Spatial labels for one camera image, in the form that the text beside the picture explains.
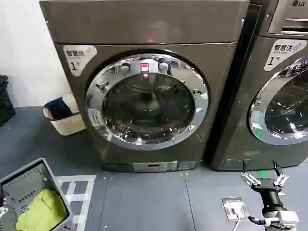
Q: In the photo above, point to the silver floor socket plate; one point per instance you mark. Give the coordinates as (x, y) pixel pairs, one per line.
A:
(228, 203)

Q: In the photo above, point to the cream laundry basket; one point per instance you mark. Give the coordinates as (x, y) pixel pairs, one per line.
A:
(67, 126)

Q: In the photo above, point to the grey dryer with number sticker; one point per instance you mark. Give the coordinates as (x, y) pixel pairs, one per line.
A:
(149, 26)

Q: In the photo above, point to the dark blue cloth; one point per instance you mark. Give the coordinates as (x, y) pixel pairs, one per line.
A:
(57, 108)

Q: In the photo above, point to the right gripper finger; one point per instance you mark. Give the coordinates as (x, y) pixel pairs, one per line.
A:
(250, 178)
(280, 179)

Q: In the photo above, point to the grey dryer with drawer panel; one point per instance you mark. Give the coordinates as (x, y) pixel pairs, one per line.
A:
(240, 134)

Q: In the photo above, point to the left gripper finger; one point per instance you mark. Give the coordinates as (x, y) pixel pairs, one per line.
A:
(2, 210)

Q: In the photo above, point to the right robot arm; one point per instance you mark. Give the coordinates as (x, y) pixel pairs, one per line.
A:
(281, 219)

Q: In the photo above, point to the black plastic crate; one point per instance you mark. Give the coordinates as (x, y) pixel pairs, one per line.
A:
(6, 103)

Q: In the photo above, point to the round glass dryer door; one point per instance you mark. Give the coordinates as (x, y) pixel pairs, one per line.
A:
(149, 106)

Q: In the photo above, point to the yellow-green garment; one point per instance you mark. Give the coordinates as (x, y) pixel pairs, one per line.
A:
(41, 211)

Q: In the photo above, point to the round chrome-rimmed dryer door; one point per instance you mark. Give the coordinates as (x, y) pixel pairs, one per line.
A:
(286, 113)

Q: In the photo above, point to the grey slotted laundry basket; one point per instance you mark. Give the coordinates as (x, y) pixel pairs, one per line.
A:
(26, 175)

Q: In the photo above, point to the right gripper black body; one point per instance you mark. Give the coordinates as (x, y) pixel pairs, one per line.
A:
(270, 195)

